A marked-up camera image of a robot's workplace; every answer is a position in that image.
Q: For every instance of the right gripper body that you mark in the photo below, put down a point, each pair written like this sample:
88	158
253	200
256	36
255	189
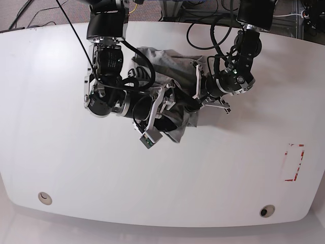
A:
148	106

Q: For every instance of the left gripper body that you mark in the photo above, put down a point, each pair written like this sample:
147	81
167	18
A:
207	91

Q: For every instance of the grey Hugging Face t-shirt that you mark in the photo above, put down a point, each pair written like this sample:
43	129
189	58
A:
170	69

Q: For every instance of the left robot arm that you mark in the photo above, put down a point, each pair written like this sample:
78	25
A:
231	71

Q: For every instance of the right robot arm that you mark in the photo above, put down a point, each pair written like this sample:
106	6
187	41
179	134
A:
122	79

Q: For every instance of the red tape rectangle marking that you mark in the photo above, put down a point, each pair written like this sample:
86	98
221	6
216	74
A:
292	162

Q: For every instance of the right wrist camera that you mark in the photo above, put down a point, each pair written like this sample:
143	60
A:
150	137

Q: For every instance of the aluminium frame rail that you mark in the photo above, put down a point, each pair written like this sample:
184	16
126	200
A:
261	14

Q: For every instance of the right table cable grommet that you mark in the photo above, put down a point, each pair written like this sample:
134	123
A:
267	211

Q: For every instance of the table cable grommet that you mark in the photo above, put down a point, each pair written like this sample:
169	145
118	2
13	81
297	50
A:
267	211
44	198

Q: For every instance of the left table cable grommet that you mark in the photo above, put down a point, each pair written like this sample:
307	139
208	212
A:
44	198

